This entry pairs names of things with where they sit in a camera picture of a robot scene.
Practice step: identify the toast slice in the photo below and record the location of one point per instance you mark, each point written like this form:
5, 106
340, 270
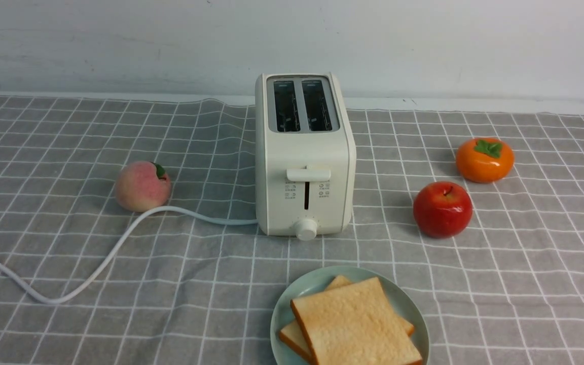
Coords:
354, 324
292, 335

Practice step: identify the white two-slot toaster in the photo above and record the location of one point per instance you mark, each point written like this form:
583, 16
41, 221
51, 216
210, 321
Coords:
305, 156

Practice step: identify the pink fake peach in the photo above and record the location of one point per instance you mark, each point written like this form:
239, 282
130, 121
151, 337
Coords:
142, 186

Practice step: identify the red fake apple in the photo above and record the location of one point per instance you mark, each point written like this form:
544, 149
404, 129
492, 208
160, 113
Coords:
442, 209

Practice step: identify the light green plate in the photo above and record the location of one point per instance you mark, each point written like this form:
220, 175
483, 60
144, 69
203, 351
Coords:
314, 282

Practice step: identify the orange fake persimmon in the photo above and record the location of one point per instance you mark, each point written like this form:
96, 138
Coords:
484, 160

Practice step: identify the grey checked tablecloth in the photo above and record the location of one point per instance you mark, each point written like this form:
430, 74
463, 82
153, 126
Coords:
508, 289

